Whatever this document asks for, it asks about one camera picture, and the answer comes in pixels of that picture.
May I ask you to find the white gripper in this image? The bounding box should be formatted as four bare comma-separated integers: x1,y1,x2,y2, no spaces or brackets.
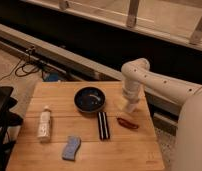
115,86,140,110

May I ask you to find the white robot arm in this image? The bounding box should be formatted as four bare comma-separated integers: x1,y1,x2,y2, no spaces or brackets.
121,58,202,171

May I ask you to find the dark blue ceramic bowl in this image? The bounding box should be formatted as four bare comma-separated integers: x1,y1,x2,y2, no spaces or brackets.
74,87,105,113

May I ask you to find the blue sponge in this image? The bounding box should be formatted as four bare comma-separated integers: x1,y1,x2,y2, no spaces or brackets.
62,136,81,161

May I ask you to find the blue object on floor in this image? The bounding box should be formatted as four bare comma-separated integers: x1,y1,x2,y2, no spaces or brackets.
44,73,59,82

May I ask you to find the white tube bottle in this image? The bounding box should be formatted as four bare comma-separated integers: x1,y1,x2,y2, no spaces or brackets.
37,106,51,142

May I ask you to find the black chair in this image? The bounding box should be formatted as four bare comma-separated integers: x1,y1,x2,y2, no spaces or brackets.
0,86,23,171

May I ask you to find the metal floor rail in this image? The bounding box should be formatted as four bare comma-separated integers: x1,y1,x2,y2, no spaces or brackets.
0,21,202,131

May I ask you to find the black cable on floor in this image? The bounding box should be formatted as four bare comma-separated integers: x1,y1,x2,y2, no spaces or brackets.
0,56,45,85

